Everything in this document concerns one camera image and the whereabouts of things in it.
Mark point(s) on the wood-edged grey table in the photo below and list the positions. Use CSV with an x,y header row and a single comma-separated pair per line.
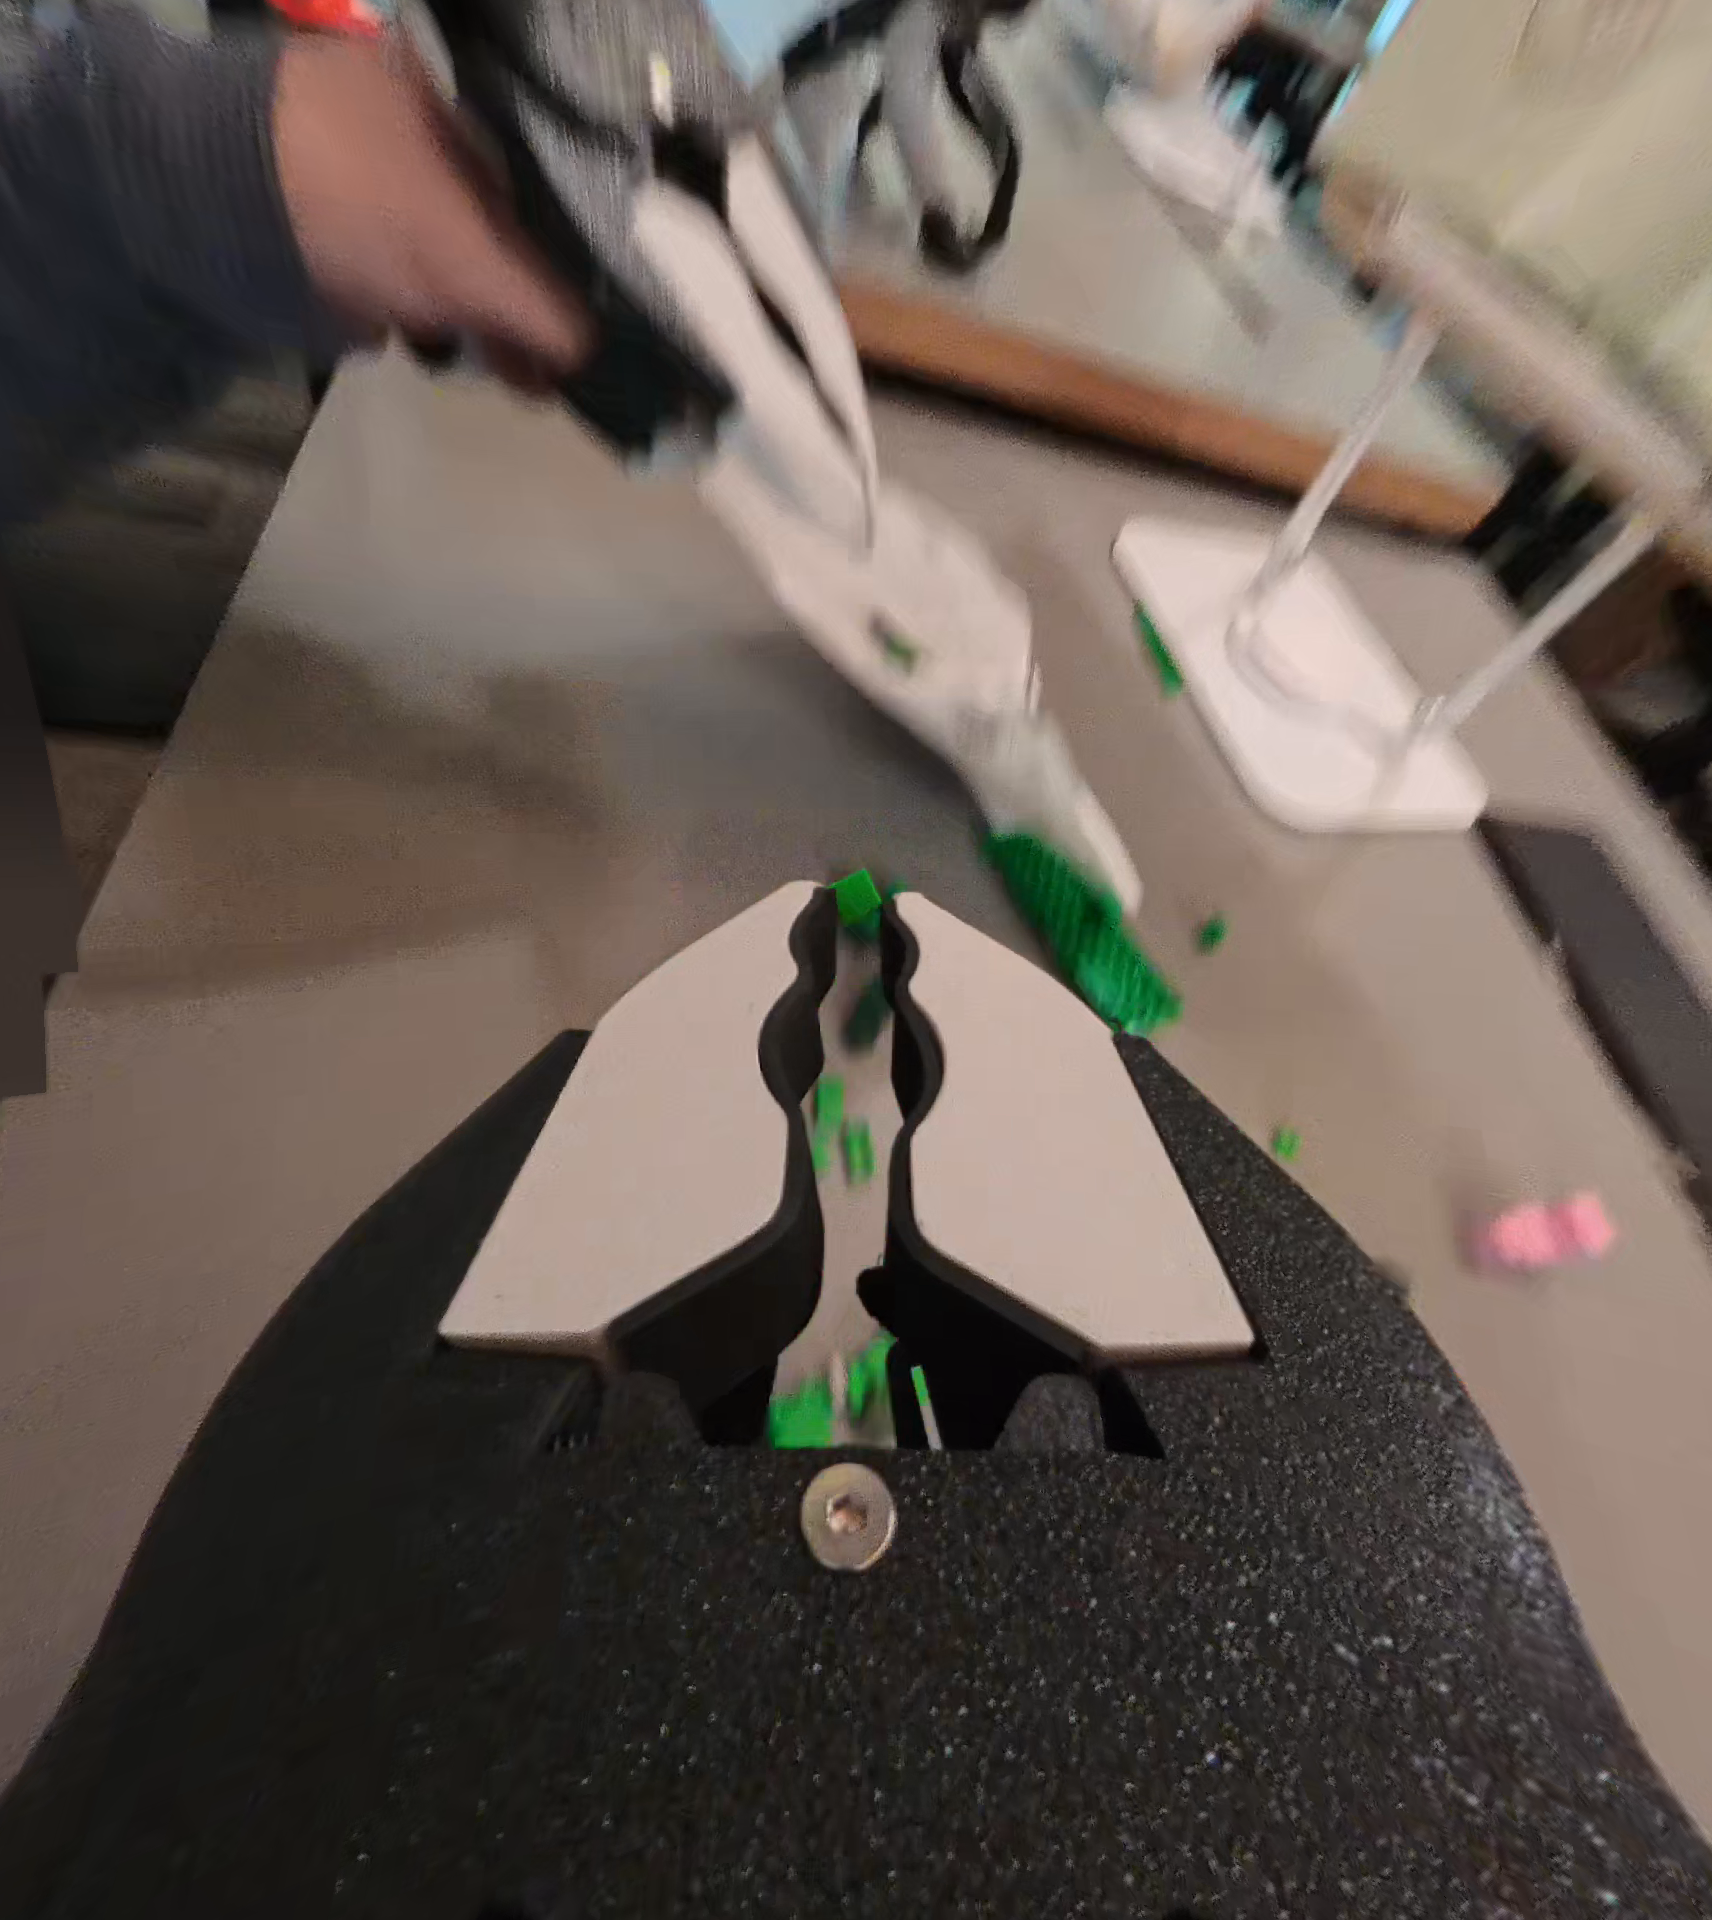
x,y
1096,314

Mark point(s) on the pale stand rod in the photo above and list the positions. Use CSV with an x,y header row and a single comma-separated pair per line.
x,y
1538,628
1344,481

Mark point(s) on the person's left forearm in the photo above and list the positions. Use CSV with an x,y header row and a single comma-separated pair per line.
x,y
106,195

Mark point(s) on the pile of green toy bricks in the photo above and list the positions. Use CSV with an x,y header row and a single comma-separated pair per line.
x,y
798,1419

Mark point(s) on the pale flat panel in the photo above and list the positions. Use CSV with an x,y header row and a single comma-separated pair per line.
x,y
1545,225

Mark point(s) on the single small green cube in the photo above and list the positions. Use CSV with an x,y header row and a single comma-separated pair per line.
x,y
856,898

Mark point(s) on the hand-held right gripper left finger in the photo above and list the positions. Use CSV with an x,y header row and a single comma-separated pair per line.
x,y
631,1171

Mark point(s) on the white stand base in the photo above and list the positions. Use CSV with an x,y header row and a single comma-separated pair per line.
x,y
1321,705

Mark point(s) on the black desk panel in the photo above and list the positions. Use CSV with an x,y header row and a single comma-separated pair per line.
x,y
1652,1020

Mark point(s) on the long narrow green plate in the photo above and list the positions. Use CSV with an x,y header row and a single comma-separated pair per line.
x,y
1156,648

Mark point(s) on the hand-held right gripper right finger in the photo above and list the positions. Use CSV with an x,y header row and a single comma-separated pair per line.
x,y
1066,1184

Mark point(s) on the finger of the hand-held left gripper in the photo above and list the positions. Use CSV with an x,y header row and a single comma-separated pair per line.
x,y
793,284
716,314

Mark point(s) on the pink toy pig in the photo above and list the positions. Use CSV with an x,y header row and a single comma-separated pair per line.
x,y
1538,1230

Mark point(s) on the white paper bag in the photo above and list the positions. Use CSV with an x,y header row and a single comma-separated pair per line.
x,y
932,600

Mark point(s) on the person's left hand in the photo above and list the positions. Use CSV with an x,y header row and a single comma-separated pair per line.
x,y
407,225

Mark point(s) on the large green studded plate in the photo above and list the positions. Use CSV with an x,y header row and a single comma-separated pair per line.
x,y
1081,930

